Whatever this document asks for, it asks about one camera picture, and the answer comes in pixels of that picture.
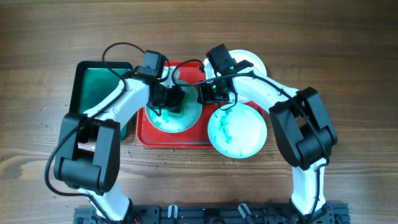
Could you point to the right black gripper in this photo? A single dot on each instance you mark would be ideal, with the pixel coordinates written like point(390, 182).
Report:
point(204, 97)

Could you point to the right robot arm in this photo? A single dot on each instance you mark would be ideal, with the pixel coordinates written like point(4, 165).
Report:
point(303, 130)

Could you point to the dark green plastic tray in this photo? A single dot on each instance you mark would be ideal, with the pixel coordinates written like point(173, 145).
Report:
point(93, 82)

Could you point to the white plate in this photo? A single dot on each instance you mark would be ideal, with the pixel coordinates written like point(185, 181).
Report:
point(177, 122)
point(222, 64)
point(237, 131)

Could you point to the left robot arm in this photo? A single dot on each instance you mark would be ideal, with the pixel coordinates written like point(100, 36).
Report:
point(87, 157)

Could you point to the green sponge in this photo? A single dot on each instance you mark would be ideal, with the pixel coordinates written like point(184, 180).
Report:
point(173, 101)

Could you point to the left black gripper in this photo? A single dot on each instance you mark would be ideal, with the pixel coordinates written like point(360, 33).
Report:
point(175, 101)

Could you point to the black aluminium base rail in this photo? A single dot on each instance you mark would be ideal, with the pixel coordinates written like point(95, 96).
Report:
point(269, 213)

